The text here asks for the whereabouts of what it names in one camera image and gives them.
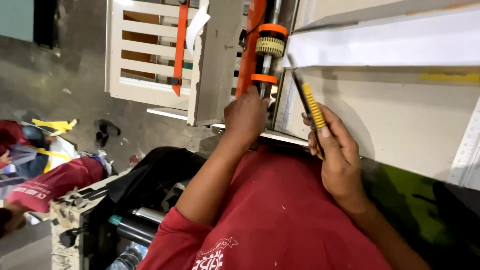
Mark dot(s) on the person's red shirt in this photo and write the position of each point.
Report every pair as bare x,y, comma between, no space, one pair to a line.
277,217

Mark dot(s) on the person's left hand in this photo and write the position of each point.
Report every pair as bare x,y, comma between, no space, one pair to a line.
244,120

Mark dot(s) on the black roller with teal cap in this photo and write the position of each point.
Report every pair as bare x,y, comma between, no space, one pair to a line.
133,229

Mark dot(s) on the yellow paper strips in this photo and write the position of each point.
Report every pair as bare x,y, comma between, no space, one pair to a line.
56,125

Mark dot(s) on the grey metal machine panel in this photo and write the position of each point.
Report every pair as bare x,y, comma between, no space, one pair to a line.
215,67

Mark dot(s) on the green cutting mat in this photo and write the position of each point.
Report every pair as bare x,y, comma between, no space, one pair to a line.
408,198

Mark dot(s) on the black shoe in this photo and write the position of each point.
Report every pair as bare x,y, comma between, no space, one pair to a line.
107,131

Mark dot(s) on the metal ruler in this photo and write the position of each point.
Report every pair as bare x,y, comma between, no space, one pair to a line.
468,150

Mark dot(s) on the white paper slip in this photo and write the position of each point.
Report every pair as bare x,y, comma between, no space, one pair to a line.
197,26

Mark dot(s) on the grey cardboard sheet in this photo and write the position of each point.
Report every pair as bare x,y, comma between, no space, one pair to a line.
393,116

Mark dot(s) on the orange machine post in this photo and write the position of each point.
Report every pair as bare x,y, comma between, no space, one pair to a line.
250,52

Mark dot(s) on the stack of white paper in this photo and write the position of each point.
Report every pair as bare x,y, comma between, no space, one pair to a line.
382,41

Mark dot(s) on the black plastic bag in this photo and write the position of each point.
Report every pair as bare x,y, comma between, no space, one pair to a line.
150,176

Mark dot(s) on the beige slatted guard frame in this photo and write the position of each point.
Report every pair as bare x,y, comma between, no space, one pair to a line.
146,82

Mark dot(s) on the yellow utility knife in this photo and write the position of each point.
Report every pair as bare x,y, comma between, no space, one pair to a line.
312,105

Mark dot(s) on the shiny metal roller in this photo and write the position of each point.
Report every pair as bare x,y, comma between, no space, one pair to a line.
150,215

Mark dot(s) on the cream toothed wheel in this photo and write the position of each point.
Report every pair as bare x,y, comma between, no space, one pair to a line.
270,46

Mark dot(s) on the metal machine shaft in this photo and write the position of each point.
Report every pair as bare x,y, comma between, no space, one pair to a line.
266,67

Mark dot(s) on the person's right hand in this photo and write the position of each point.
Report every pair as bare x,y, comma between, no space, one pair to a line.
339,157

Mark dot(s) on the person's left fingers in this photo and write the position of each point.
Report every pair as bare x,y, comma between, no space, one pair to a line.
258,98

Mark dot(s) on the clear plastic bottle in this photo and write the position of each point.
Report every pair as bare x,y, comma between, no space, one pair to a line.
129,258

